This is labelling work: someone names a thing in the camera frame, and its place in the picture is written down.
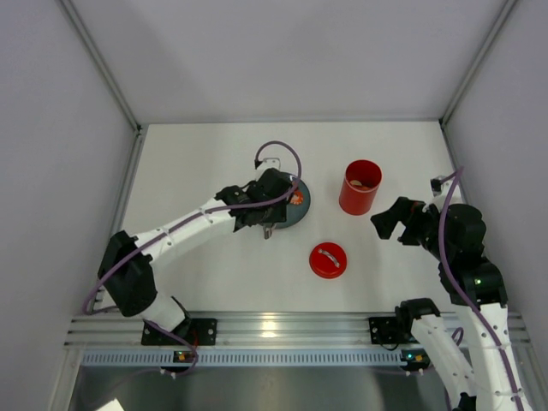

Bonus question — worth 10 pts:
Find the grey slotted cable duct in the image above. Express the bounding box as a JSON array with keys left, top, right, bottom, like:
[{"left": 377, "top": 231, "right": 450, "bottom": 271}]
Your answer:
[{"left": 81, "top": 348, "right": 428, "bottom": 367}]

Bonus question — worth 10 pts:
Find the red cylindrical tin container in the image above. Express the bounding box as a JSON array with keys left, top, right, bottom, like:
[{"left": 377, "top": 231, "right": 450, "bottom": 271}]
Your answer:
[{"left": 338, "top": 159, "right": 383, "bottom": 216}]

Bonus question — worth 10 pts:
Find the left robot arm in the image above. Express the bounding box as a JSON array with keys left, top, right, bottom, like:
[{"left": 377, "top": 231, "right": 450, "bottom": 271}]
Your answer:
[{"left": 98, "top": 168, "right": 299, "bottom": 338}]

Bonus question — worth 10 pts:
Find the right aluminium frame post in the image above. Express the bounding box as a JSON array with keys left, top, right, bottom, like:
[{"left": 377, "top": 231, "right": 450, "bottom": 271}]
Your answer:
[{"left": 438, "top": 0, "right": 521, "bottom": 131}]

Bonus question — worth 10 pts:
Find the aluminium mounting rail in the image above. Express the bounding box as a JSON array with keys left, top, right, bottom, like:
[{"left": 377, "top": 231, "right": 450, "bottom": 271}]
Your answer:
[{"left": 63, "top": 311, "right": 530, "bottom": 350}]

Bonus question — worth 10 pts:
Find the red tin lid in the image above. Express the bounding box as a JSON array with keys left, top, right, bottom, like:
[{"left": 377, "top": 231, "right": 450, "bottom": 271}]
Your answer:
[{"left": 309, "top": 241, "right": 348, "bottom": 279}]

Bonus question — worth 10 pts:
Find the left aluminium frame post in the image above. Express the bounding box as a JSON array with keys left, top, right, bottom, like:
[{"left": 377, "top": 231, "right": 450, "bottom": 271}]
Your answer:
[{"left": 57, "top": 0, "right": 142, "bottom": 133}]

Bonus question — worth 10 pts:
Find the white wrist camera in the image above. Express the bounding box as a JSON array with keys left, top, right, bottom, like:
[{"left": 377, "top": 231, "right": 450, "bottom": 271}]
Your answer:
[
  {"left": 254, "top": 158, "right": 281, "bottom": 172},
  {"left": 428, "top": 172, "right": 464, "bottom": 212}
]

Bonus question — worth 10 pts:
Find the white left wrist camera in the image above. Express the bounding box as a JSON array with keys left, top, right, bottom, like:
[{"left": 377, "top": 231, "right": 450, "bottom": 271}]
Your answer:
[{"left": 254, "top": 158, "right": 281, "bottom": 172}]

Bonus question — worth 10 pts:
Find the red white shrimp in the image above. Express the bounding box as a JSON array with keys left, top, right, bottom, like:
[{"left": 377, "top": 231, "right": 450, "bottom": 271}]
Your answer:
[{"left": 290, "top": 190, "right": 304, "bottom": 206}]

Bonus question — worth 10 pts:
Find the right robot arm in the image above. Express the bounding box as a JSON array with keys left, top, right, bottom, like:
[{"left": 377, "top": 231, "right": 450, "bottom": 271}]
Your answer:
[{"left": 371, "top": 197, "right": 531, "bottom": 410}]

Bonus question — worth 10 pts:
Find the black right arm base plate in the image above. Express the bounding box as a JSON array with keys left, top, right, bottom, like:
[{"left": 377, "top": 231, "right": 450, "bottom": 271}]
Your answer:
[{"left": 367, "top": 316, "right": 415, "bottom": 347}]

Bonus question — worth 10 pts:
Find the aluminium frame post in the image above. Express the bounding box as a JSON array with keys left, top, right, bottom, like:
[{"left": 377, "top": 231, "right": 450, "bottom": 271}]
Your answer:
[
  {"left": 57, "top": 0, "right": 142, "bottom": 133},
  {"left": 438, "top": 0, "right": 521, "bottom": 131}
]

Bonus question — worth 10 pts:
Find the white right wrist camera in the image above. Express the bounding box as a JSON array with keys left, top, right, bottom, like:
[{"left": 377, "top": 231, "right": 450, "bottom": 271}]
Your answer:
[{"left": 428, "top": 172, "right": 464, "bottom": 212}]

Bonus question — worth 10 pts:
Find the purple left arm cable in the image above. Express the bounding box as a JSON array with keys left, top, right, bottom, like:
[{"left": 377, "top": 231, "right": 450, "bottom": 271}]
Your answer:
[{"left": 81, "top": 140, "right": 303, "bottom": 378}]

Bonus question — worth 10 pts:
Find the blue ceramic plate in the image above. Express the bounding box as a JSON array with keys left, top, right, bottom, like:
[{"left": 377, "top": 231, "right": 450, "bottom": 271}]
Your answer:
[{"left": 261, "top": 180, "right": 312, "bottom": 229}]

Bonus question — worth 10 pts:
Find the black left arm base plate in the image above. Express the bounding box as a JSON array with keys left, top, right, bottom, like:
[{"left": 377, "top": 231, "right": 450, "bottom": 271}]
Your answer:
[{"left": 140, "top": 318, "right": 217, "bottom": 347}]

